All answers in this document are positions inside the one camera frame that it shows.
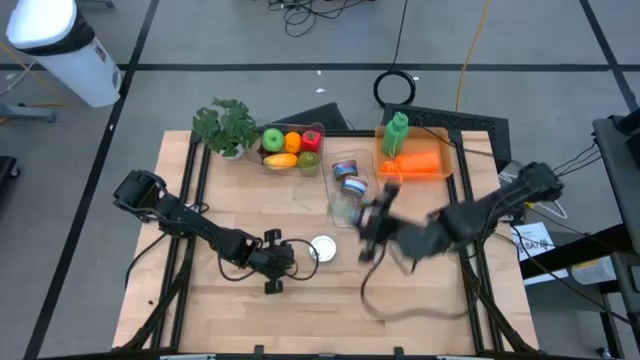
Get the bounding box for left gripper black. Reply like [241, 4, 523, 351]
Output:
[242, 228, 297, 295]

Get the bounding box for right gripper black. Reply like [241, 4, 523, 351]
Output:
[357, 181, 451, 265]

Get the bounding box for gold can green label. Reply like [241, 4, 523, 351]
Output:
[348, 203, 377, 229]

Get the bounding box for silver lid food can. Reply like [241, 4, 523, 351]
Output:
[331, 159, 359, 182]
[308, 234, 338, 264]

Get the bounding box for green speckled pear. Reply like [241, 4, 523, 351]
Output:
[297, 151, 321, 176]

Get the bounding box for yellow mango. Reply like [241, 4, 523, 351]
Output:
[262, 152, 299, 170]

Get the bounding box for red bell pepper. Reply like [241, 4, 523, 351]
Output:
[300, 129, 323, 153]

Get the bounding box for orange fruit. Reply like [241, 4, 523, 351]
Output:
[283, 131, 303, 155]

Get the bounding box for green apple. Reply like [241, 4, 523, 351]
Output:
[261, 127, 285, 153]

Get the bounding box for green plastic bottle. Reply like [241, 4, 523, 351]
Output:
[382, 111, 410, 157]

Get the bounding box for orange translucent plastic tray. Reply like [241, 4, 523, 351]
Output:
[374, 126, 454, 181]

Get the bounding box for black flat panel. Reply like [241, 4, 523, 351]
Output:
[272, 102, 351, 132]

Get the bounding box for green potted plant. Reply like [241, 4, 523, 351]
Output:
[192, 97, 260, 160]

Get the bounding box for printed white paper sheet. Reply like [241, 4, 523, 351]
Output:
[510, 222, 556, 262]

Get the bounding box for black metal bar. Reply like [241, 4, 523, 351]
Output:
[519, 224, 634, 281]

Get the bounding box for white box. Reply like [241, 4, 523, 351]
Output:
[569, 255, 619, 286]

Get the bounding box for black cart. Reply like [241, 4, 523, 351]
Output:
[592, 107, 640, 241]

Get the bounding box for grey floor stand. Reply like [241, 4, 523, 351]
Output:
[0, 102, 57, 124]

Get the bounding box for white trash can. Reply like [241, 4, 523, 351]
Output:
[5, 0, 123, 109]

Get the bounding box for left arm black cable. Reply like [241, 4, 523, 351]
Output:
[217, 237, 321, 282]

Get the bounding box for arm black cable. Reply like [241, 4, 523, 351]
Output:
[359, 238, 471, 322]
[217, 237, 321, 282]

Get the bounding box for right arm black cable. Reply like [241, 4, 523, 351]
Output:
[359, 238, 471, 322]

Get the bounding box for coiled black floor cable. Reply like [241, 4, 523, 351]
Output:
[373, 0, 417, 108]

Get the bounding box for white wire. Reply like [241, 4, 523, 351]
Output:
[524, 174, 570, 221]

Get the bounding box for yellow cable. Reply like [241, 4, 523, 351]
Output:
[454, 0, 494, 112]

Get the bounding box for tangled black floor cables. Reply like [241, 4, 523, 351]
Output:
[267, 0, 376, 37]

